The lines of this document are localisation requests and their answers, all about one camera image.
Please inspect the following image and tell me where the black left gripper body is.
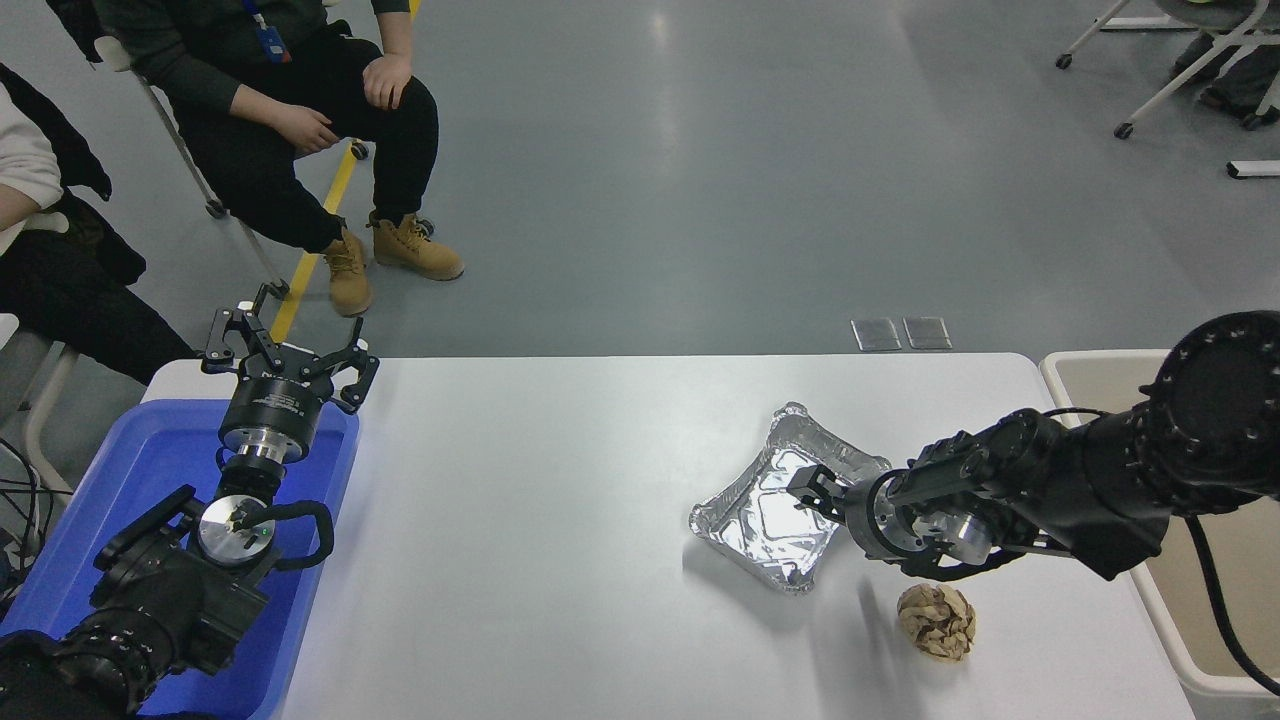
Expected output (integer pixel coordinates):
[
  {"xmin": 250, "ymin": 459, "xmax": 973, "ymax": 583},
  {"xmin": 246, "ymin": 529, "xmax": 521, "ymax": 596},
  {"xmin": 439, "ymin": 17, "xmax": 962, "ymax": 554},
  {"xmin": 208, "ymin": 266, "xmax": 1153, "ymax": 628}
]
[{"xmin": 219, "ymin": 360, "xmax": 335, "ymax": 447}]

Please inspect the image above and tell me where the seated person's left hand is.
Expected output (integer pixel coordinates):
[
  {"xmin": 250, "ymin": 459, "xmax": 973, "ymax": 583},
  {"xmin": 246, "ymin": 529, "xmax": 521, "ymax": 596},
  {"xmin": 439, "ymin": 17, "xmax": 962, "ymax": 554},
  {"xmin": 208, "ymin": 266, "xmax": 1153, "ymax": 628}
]
[{"xmin": 362, "ymin": 52, "xmax": 414, "ymax": 112}]

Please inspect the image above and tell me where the blue ID badge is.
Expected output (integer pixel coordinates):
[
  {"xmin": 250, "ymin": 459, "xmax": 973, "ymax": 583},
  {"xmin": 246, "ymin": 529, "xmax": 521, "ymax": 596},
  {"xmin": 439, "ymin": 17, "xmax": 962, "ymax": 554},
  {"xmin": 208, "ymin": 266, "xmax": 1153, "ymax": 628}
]
[{"xmin": 245, "ymin": 0, "xmax": 290, "ymax": 64}]

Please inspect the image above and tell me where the black cable bundle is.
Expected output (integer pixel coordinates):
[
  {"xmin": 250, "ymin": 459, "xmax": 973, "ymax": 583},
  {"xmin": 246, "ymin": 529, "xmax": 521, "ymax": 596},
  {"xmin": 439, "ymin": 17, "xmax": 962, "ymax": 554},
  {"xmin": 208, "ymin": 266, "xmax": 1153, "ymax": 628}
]
[{"xmin": 0, "ymin": 438, "xmax": 46, "ymax": 601}]

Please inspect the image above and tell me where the seated person's right hand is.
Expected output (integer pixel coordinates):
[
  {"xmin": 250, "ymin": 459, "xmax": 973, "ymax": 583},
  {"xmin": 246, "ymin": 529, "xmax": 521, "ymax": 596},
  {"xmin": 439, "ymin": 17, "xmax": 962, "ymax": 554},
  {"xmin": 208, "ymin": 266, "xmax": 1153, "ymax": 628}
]
[{"xmin": 270, "ymin": 102, "xmax": 342, "ymax": 155}]

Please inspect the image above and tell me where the large pale bin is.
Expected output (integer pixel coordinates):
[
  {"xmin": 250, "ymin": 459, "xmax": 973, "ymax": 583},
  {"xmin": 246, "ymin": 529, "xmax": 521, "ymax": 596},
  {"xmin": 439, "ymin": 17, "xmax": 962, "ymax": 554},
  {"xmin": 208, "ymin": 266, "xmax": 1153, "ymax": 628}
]
[{"xmin": 1040, "ymin": 349, "xmax": 1280, "ymax": 720}]

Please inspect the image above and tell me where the silver foil tray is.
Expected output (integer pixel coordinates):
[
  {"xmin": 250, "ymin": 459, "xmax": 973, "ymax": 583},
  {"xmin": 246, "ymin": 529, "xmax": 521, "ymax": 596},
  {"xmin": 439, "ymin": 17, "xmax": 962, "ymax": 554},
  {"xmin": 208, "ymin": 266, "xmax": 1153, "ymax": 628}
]
[{"xmin": 688, "ymin": 402, "xmax": 893, "ymax": 595}]

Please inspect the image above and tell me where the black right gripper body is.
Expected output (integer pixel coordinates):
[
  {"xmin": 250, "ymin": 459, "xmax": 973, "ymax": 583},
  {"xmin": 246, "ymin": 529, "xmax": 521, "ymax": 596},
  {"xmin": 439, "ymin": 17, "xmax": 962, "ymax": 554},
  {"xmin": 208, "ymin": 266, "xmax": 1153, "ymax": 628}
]
[{"xmin": 843, "ymin": 470, "xmax": 902, "ymax": 563}]

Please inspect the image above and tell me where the crumpled tan paper ball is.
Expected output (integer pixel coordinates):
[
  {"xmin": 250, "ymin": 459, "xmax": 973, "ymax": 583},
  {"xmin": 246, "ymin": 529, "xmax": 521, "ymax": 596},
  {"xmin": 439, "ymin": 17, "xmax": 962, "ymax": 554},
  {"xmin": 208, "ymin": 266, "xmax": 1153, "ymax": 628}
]
[{"xmin": 897, "ymin": 582, "xmax": 977, "ymax": 663}]

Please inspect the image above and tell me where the white wheeled chair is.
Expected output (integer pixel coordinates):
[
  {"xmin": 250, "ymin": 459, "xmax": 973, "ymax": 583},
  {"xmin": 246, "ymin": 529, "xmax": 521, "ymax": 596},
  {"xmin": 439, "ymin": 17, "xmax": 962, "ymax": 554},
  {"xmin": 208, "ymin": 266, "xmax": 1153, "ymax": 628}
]
[{"xmin": 1055, "ymin": 0, "xmax": 1280, "ymax": 141}]

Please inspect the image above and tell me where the white tubular chair frame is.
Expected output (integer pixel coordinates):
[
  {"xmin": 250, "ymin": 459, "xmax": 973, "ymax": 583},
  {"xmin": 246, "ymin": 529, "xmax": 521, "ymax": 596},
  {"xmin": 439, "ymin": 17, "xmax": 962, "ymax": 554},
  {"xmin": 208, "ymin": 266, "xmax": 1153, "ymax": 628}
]
[{"xmin": 0, "ymin": 313, "xmax": 81, "ymax": 498}]

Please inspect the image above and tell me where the blue plastic tray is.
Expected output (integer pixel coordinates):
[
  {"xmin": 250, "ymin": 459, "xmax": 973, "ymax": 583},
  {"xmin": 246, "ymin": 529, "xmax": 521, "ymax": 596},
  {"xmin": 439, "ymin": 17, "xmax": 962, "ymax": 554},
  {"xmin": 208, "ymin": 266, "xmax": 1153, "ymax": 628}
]
[{"xmin": 0, "ymin": 398, "xmax": 361, "ymax": 720}]

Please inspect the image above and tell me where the seated person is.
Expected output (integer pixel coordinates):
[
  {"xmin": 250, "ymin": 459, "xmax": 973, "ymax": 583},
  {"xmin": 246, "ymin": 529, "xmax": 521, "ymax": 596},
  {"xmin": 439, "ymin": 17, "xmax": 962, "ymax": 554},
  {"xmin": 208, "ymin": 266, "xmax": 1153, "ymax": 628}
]
[{"xmin": 45, "ymin": 0, "xmax": 466, "ymax": 318}]

